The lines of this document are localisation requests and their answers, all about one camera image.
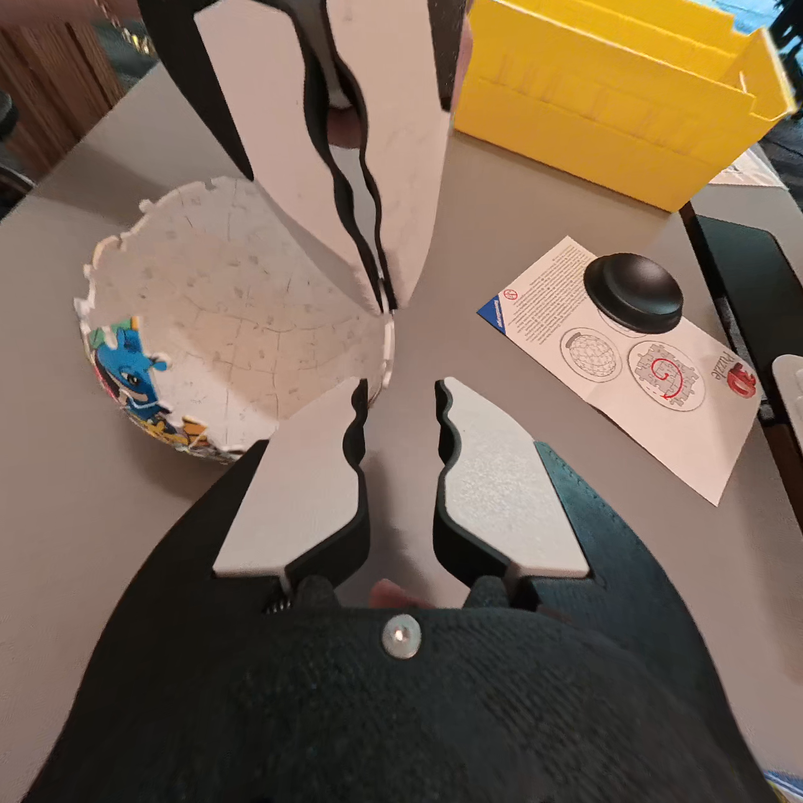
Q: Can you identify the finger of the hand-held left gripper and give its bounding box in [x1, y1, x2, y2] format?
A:
[193, 0, 385, 316]
[325, 0, 454, 312]

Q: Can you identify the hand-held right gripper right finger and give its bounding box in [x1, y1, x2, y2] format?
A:
[433, 378, 591, 593]

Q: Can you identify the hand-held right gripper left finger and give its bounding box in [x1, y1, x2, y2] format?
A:
[212, 378, 371, 593]

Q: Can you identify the colourful cartoon puzzle ball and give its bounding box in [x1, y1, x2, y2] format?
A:
[74, 176, 396, 465]

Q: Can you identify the black round ball stand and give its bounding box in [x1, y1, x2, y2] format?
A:
[582, 253, 685, 335]

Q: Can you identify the person's left hand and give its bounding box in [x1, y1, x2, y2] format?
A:
[329, 105, 370, 150]

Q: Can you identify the yellow plastic bin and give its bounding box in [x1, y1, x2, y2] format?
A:
[453, 0, 800, 213]

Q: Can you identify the white instruction leaflet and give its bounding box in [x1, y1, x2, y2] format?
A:
[477, 235, 763, 507]

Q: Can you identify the black flat board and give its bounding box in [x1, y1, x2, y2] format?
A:
[680, 199, 803, 528]

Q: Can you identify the gold chain bracelet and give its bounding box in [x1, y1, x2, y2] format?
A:
[94, 0, 158, 57]

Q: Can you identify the white rounded base plate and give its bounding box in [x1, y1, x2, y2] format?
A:
[770, 353, 803, 402]

